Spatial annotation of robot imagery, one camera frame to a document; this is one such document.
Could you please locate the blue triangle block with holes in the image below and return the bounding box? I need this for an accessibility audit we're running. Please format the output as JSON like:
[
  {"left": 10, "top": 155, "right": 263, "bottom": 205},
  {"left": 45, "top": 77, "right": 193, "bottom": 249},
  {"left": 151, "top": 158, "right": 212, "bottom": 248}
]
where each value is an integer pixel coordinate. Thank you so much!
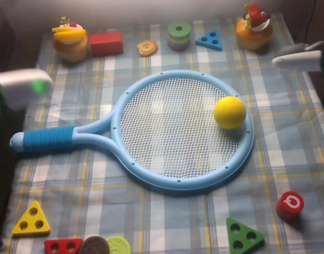
[{"left": 195, "top": 29, "right": 223, "bottom": 51}]

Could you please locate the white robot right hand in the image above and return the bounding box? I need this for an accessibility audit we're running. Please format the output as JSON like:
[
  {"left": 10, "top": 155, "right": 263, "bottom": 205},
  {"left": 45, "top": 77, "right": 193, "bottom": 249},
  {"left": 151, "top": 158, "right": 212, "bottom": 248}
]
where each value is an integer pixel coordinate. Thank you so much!
[{"left": 271, "top": 39, "right": 324, "bottom": 72}]

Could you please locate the red triangle block with holes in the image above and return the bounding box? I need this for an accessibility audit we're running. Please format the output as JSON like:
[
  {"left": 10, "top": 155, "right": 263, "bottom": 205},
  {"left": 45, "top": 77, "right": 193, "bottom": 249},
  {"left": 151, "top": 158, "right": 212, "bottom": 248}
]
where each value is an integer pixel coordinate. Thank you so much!
[{"left": 43, "top": 238, "right": 84, "bottom": 254}]

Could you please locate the ring stack with green top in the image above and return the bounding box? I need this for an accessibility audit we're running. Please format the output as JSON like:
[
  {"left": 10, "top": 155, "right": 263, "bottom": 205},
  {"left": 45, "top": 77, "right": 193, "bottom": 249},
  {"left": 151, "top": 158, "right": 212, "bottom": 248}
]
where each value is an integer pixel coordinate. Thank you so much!
[{"left": 167, "top": 21, "right": 193, "bottom": 52}]

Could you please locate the brown toy cookie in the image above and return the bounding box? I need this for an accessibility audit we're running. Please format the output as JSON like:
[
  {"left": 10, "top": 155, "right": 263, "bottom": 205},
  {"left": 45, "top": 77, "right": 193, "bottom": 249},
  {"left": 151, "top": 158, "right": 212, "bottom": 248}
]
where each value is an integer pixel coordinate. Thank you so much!
[{"left": 77, "top": 235, "right": 110, "bottom": 254}]

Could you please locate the toy cupcake with strawberries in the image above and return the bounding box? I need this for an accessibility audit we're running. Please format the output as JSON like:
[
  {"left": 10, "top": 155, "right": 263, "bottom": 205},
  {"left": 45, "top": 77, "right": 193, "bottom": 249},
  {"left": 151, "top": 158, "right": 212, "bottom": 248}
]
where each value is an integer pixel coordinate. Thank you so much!
[{"left": 235, "top": 2, "right": 273, "bottom": 51}]

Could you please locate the red rectangular block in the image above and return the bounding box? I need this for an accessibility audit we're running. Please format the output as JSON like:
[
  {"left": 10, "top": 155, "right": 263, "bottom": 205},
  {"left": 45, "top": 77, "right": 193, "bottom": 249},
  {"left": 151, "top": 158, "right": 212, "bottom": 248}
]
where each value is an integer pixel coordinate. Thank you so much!
[{"left": 89, "top": 31, "right": 124, "bottom": 56}]

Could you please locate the light green toy cookie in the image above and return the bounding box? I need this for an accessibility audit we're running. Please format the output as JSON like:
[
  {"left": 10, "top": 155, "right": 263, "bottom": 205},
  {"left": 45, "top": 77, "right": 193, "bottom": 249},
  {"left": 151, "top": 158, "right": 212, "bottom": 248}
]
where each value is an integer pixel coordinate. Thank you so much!
[{"left": 105, "top": 235, "right": 132, "bottom": 254}]

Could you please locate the yellow foam ball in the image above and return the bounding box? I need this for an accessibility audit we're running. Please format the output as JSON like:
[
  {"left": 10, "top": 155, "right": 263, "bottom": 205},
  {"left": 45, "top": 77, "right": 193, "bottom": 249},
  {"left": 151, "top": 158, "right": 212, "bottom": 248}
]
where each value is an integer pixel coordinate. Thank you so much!
[{"left": 213, "top": 96, "right": 247, "bottom": 130}]

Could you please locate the toy cupcake with yellow fruit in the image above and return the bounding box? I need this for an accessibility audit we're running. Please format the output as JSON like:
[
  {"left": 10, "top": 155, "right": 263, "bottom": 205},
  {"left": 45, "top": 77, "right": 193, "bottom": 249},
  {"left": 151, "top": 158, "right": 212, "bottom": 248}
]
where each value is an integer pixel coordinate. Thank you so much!
[{"left": 52, "top": 15, "right": 89, "bottom": 63}]

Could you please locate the red cylinder block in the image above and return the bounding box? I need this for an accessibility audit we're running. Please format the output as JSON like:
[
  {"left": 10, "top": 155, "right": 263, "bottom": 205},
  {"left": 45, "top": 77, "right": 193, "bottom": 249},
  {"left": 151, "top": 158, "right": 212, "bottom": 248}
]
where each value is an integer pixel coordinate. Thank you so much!
[{"left": 275, "top": 190, "right": 305, "bottom": 221}]

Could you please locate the blue plaid table cloth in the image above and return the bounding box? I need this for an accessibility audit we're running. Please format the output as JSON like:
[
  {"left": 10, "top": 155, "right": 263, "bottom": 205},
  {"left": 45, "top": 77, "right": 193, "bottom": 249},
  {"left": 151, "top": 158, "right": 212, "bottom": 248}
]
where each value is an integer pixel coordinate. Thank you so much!
[{"left": 3, "top": 13, "right": 324, "bottom": 254}]

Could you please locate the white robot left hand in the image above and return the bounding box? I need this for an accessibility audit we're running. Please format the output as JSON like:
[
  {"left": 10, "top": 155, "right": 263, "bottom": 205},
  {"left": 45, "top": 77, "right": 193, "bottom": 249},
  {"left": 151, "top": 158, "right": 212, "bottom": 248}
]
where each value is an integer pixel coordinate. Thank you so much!
[{"left": 0, "top": 68, "right": 54, "bottom": 120}]

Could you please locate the light blue toy racket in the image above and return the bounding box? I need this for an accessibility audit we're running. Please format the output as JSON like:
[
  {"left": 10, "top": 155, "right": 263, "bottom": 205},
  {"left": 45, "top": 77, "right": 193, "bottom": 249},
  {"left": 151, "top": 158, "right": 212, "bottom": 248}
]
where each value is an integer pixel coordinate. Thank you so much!
[{"left": 10, "top": 69, "right": 255, "bottom": 198}]

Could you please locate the yellow triangle block with holes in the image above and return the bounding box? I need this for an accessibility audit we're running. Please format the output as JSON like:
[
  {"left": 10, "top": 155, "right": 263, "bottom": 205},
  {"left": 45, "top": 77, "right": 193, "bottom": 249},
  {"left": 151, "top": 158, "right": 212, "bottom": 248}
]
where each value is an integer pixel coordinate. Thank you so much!
[{"left": 11, "top": 200, "right": 51, "bottom": 237}]

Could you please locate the tan toy biscuit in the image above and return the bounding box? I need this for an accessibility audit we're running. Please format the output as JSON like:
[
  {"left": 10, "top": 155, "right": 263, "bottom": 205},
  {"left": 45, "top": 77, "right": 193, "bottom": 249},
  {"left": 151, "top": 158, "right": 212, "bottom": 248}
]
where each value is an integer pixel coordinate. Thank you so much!
[{"left": 136, "top": 39, "right": 159, "bottom": 57}]

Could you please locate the green triangle block with holes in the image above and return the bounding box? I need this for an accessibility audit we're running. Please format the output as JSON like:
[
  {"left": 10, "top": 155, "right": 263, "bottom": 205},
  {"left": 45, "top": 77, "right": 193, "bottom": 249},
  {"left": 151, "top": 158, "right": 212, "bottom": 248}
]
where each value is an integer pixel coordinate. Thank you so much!
[{"left": 226, "top": 217, "right": 265, "bottom": 254}]

